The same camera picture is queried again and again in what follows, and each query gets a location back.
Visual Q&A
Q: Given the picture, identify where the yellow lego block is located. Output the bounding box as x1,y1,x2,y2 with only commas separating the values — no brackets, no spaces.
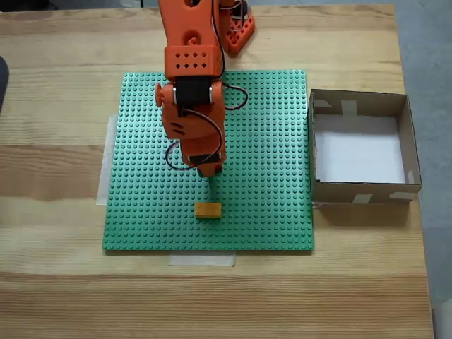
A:
194,202,223,220

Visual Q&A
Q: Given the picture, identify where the green lego baseplate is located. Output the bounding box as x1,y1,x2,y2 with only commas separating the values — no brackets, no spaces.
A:
101,69,315,252

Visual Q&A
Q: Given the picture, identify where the open cardboard box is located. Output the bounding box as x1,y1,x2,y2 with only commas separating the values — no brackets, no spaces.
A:
307,88,423,206

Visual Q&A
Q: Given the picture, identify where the masking tape strip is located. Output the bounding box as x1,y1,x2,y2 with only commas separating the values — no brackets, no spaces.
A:
169,251,237,268
95,114,119,207

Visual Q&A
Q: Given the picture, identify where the black rounded object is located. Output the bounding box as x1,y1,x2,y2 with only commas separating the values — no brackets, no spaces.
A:
0,55,10,116

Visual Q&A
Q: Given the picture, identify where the gripper servo cable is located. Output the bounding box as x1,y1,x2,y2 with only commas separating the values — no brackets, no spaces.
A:
165,107,225,171

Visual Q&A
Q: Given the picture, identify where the wrist servo cable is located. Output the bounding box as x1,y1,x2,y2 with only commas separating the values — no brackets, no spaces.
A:
210,0,249,111

